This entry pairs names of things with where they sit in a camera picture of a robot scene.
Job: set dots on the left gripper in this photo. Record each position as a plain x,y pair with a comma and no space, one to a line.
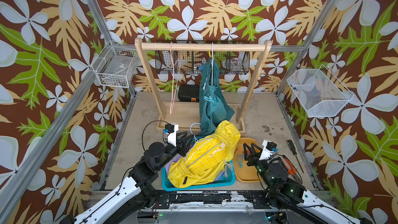
182,147

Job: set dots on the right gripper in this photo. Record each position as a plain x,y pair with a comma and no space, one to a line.
255,159

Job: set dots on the yellow shorts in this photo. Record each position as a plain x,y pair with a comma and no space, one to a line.
206,159

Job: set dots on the purple shorts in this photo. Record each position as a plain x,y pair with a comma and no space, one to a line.
174,160

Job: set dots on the pink wire hanger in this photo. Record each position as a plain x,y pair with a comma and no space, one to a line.
178,62

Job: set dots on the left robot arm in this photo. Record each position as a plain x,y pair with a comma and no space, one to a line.
135,191

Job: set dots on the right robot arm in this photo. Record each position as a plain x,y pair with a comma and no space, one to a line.
283,192

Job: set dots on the green shorts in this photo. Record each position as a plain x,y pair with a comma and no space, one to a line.
213,106

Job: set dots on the blue clothespin on green shorts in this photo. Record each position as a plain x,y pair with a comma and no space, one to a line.
210,99

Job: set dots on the wooden clothes rack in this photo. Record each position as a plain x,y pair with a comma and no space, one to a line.
187,113

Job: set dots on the yellow plastic tray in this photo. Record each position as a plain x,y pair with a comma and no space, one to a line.
246,174

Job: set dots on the teal plastic basket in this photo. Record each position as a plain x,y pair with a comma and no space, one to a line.
225,178

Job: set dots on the black tool case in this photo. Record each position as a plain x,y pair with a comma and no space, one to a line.
189,93

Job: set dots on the black mesh basket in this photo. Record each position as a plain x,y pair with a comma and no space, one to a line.
229,62

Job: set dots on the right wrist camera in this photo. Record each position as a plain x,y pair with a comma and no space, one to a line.
269,150

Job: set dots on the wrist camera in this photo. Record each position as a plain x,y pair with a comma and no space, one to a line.
269,150
170,130

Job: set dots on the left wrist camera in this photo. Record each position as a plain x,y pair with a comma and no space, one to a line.
170,130

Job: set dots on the black handled screwdriver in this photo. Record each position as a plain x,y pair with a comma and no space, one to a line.
293,150

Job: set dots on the red handled pliers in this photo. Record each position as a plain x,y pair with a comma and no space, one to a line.
289,166

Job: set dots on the black mounting rail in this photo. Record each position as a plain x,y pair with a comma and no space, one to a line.
164,199

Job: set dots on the white wire hanger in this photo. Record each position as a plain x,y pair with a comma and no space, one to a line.
212,68

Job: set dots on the white wire basket right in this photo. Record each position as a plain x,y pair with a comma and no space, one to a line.
319,92

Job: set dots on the white wire basket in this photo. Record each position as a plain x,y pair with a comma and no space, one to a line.
115,65
319,92

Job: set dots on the white wire basket left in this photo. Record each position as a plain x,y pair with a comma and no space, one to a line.
115,65

